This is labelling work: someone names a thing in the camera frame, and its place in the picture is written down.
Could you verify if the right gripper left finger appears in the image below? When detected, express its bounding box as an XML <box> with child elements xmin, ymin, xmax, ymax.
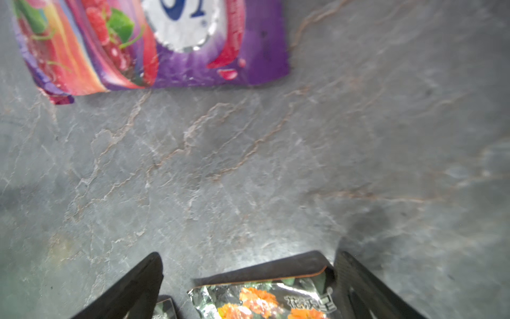
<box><xmin>74</xmin><ymin>252</ymin><xmax>163</xmax><ymax>318</ymax></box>

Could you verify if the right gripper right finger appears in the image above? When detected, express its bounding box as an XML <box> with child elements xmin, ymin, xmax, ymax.
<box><xmin>333</xmin><ymin>251</ymin><xmax>424</xmax><ymax>318</ymax></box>

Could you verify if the small marigold seed packet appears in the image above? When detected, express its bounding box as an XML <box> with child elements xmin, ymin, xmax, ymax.
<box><xmin>188</xmin><ymin>267</ymin><xmax>342</xmax><ymax>319</ymax></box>

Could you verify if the large marigold seed packet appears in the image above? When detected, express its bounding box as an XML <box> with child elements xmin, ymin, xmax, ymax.
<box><xmin>152</xmin><ymin>296</ymin><xmax>178</xmax><ymax>319</ymax></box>

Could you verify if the purple candy bag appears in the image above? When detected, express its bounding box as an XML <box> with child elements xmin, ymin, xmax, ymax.
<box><xmin>11</xmin><ymin>0</ymin><xmax>290</xmax><ymax>105</ymax></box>

